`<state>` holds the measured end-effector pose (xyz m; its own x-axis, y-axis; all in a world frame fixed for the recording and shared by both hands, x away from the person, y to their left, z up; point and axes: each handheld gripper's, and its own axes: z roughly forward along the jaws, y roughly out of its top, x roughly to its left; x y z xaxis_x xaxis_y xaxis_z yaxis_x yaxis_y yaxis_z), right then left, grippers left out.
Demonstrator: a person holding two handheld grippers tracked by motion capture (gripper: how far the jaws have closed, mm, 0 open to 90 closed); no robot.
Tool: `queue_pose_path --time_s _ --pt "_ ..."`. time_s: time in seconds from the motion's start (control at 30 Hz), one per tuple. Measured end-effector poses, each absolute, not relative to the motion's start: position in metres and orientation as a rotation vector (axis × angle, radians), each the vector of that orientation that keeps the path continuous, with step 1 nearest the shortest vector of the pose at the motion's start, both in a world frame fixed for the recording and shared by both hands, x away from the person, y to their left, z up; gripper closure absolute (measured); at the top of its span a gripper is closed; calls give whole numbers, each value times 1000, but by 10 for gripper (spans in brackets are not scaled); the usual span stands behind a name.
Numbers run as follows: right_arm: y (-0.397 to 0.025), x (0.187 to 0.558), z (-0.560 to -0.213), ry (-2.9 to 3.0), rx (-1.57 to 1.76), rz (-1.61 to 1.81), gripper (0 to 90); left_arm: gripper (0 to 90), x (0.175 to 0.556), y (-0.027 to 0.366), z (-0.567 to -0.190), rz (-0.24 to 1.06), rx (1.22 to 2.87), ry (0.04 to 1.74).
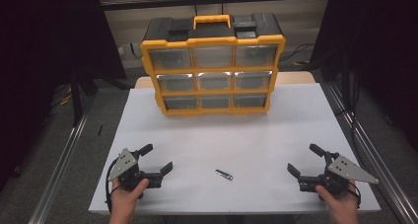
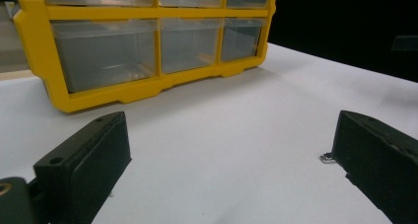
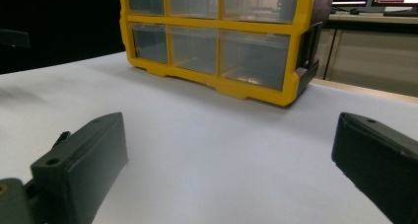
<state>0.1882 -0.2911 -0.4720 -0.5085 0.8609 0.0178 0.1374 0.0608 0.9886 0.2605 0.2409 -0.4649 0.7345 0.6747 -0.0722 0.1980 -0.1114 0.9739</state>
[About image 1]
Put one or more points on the black metal stand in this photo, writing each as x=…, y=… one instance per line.
x=76, y=99

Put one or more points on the silver nail clipper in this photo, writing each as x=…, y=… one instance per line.
x=224, y=175

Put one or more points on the person's right hand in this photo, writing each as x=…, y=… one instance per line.
x=343, y=202

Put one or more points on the black curtain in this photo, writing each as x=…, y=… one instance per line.
x=39, y=53
x=384, y=46

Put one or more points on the set of clear organizer drawers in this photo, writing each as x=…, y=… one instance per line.
x=213, y=57

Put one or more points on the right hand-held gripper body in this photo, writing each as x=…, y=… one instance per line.
x=341, y=168

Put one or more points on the yellow black drawer organizer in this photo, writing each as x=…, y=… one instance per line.
x=212, y=30

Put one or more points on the black horizontal bar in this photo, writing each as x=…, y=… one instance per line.
x=210, y=0

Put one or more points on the small black floor object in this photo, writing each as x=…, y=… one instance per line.
x=100, y=130

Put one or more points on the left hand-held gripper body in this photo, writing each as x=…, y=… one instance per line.
x=126, y=164

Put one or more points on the person's left hand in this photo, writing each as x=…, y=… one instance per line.
x=125, y=199

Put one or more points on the clear plastic drawer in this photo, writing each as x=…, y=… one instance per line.
x=175, y=83

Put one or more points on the aluminium floor rail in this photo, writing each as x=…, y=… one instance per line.
x=378, y=158
x=57, y=171

